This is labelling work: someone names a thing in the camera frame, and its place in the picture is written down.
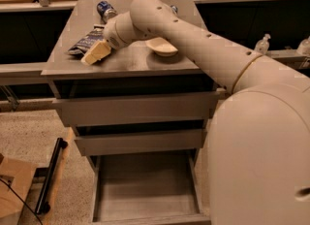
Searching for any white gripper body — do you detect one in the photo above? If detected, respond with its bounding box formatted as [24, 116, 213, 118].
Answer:
[103, 21, 120, 49]

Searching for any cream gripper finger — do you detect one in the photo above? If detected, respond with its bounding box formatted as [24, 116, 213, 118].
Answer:
[81, 40, 111, 65]

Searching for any blue chip bag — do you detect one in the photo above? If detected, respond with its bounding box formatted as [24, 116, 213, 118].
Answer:
[67, 25, 105, 55]

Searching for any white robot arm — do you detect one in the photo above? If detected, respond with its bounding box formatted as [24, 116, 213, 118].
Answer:
[104, 0, 310, 225]

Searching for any grey drawer cabinet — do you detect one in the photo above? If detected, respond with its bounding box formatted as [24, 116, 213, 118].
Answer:
[42, 1, 218, 168]

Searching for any grey top drawer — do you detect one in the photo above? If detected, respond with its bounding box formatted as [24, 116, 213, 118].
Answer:
[53, 91, 220, 127]

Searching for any grey middle drawer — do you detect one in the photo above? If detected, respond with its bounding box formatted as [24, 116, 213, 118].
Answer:
[75, 129, 206, 156]

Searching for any grey open bottom drawer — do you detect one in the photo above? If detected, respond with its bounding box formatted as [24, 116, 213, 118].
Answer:
[90, 151, 211, 225]

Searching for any blue soda can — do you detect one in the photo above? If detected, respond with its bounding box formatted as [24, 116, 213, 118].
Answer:
[97, 1, 117, 23]

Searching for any white paper bowl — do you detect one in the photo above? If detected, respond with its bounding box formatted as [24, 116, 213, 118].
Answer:
[145, 37, 178, 57]

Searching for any clear sanitizer pump bottle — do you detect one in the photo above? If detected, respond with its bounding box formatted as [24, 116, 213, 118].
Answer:
[254, 34, 271, 54]

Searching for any cardboard box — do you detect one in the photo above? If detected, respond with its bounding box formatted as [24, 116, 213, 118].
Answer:
[0, 154, 36, 225]

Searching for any black bar left floor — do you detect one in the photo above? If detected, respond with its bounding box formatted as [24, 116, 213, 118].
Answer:
[35, 138, 68, 214]

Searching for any black cable on box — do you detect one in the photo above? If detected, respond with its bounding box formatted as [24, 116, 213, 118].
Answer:
[0, 177, 44, 225]

